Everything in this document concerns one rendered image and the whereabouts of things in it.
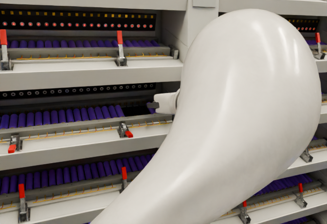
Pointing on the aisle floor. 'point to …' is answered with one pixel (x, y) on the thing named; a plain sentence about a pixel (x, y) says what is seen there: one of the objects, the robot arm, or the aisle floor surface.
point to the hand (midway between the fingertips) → (164, 103)
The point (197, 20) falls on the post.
